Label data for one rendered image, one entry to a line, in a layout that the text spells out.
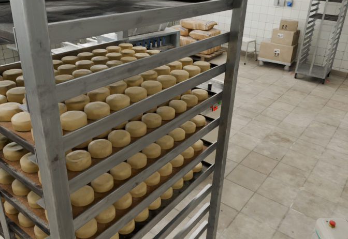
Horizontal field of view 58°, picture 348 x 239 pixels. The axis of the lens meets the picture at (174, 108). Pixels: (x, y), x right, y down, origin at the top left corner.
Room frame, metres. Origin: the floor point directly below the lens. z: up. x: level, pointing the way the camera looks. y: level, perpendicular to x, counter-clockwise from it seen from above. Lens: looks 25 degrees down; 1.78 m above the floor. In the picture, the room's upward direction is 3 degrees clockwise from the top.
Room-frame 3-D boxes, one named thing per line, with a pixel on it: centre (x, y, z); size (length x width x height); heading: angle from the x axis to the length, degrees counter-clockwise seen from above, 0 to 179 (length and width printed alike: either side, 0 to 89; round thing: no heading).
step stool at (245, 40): (6.22, -1.33, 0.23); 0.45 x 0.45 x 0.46; 46
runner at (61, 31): (0.67, 0.03, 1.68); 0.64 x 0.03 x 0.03; 145
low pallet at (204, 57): (6.60, -0.36, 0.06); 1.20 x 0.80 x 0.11; 56
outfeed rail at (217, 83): (3.06, 0.32, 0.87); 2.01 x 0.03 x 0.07; 48
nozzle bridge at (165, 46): (2.88, 0.33, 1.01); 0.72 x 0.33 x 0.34; 138
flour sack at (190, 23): (6.58, -0.41, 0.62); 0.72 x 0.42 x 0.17; 60
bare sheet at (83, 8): (0.77, 0.20, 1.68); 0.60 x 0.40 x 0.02; 145
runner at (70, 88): (0.67, 0.03, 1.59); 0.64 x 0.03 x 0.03; 145
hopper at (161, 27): (2.88, 0.33, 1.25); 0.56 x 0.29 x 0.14; 138
